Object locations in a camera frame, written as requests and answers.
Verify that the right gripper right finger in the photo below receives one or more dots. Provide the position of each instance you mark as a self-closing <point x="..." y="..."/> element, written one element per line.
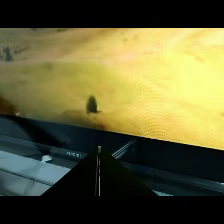
<point x="120" y="181"/>

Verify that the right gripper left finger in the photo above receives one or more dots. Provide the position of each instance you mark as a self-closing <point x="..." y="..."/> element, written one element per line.
<point x="80" y="181"/>

